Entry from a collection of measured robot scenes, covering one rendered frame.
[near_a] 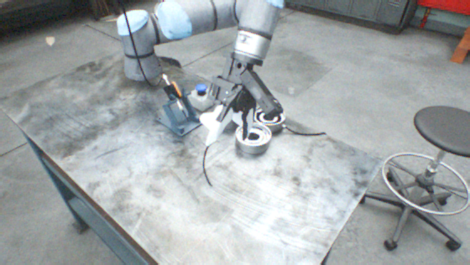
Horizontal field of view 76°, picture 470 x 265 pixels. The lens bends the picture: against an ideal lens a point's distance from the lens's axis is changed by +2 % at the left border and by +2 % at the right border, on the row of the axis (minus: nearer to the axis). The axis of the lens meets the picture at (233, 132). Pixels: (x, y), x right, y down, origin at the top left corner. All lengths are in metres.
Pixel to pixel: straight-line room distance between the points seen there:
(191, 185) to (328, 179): 0.36
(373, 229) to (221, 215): 1.20
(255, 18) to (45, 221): 1.63
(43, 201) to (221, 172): 1.41
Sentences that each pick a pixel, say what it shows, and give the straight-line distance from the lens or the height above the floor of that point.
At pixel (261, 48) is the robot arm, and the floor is 1.15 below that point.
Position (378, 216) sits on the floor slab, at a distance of 1.87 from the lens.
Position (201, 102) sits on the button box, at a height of 0.84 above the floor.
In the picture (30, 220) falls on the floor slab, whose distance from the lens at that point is 2.01.
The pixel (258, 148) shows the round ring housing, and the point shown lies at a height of 0.83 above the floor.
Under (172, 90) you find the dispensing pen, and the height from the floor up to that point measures 0.92.
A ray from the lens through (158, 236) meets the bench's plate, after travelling 0.73.
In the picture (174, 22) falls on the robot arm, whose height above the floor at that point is 1.19.
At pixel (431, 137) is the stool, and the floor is 0.61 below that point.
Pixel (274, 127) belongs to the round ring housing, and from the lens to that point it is 0.92.
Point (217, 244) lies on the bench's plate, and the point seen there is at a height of 0.80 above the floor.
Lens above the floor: 1.41
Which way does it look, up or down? 40 degrees down
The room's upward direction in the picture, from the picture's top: straight up
